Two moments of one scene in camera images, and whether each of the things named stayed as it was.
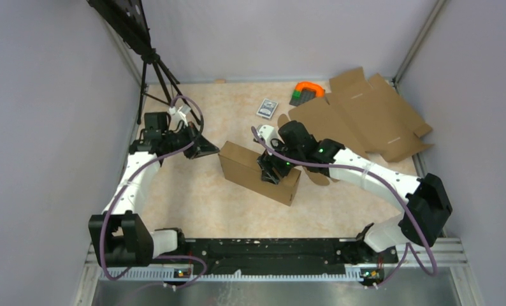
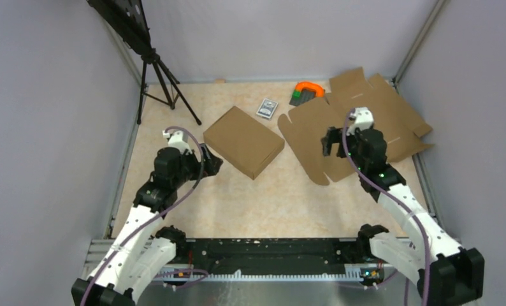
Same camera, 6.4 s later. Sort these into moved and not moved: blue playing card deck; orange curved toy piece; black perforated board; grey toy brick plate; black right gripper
Moved: black right gripper
Not moved: grey toy brick plate; blue playing card deck; black perforated board; orange curved toy piece
